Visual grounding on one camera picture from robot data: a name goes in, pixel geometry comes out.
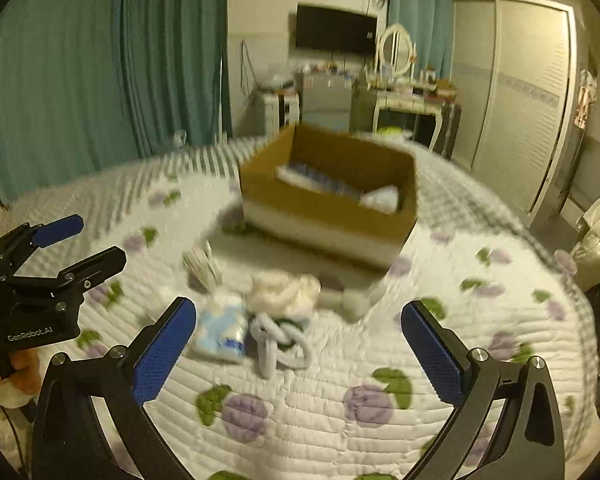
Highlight blue floral tissue pack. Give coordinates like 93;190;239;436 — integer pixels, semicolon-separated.
192;294;249;363

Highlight light grey cloth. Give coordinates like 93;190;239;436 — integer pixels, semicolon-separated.
358;185;400;214

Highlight white green fuzzy rope toy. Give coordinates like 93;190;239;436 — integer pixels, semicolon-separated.
249;312;314;379

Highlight teal curtain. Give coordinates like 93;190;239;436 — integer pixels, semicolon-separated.
0;0;232;202
388;0;454;78

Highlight white sliding wardrobe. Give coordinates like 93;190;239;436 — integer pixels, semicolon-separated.
451;0;578;223

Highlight beige small socks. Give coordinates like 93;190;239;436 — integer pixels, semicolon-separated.
182;242;222;292

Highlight teal right curtain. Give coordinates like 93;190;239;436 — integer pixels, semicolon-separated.
388;0;454;78

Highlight floral tissue paper pack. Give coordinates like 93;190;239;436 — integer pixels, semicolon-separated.
274;164;362;200

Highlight left hand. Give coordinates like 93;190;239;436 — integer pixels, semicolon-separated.
0;346;42;409

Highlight teal left curtain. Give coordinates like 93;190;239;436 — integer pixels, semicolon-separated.
0;0;232;202

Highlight white bag of laundry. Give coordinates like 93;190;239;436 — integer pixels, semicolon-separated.
571;198;600;292

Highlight small silver fridge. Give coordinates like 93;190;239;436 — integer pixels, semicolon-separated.
299;73;354;132

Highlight white oval vanity mirror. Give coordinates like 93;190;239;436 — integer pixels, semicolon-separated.
375;24;417;81

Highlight black wall television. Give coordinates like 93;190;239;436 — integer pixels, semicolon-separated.
294;4;377;56

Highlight cardboard box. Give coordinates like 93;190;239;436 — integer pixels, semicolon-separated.
239;124;418;271

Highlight cream cloth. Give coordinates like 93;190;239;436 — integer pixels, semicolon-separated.
245;270;322;318

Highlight white drawer cabinet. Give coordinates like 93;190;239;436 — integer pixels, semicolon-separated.
257;91;300;136

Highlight white dressing table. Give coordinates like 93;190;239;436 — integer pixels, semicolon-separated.
366;84;462;159

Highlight white floral quilt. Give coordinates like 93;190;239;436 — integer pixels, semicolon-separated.
0;140;600;479

